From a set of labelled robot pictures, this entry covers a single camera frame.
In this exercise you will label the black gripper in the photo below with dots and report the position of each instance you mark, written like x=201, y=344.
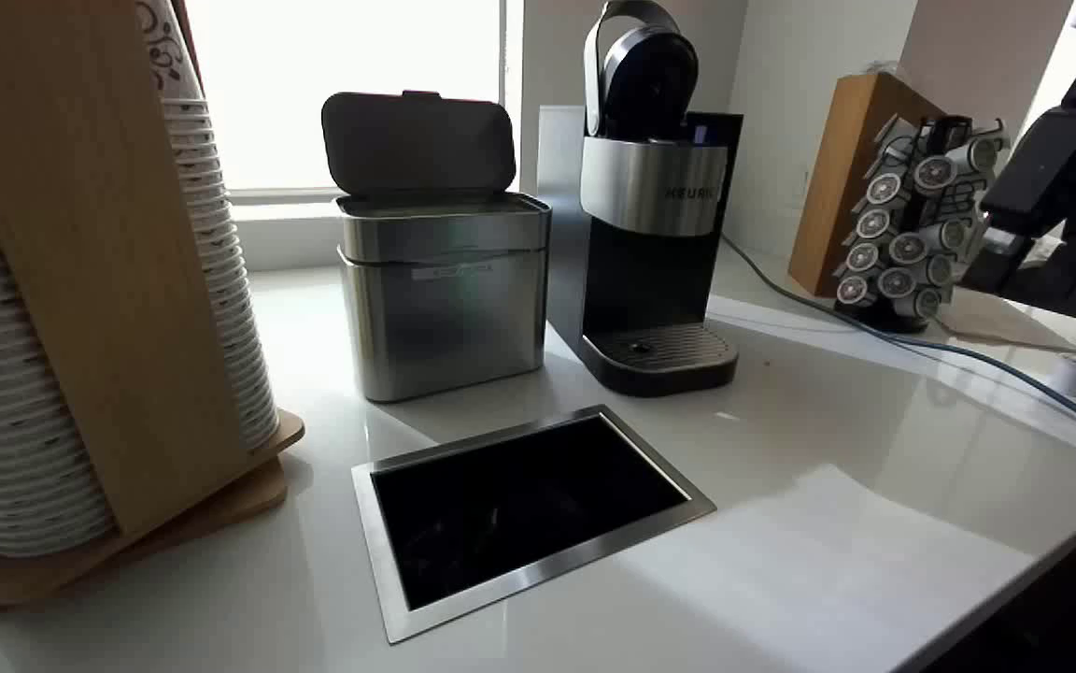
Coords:
x=1048, y=171

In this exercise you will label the silver metal countertop bin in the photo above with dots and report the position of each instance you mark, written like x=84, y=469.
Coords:
x=439, y=312

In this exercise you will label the white-lidded coffee pod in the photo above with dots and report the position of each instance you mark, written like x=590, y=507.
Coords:
x=854, y=288
x=883, y=187
x=861, y=260
x=870, y=223
x=898, y=282
x=931, y=172
x=908, y=245

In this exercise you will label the black silver Keurig coffeemaker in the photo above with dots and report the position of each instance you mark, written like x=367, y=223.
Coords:
x=635, y=273

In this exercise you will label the dark sink basin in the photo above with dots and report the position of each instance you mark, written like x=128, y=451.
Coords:
x=1062, y=304

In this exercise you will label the wooden box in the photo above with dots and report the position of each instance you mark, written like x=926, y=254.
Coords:
x=837, y=161

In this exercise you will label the steel countertop trash chute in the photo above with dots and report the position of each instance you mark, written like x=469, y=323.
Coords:
x=549, y=561

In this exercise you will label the white paper cup stack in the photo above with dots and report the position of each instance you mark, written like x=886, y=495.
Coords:
x=2, y=411
x=220, y=248

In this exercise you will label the wooden cup dispenser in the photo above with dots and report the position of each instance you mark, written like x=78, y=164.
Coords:
x=77, y=248

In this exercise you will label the white wall plate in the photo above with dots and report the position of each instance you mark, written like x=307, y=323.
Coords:
x=556, y=150

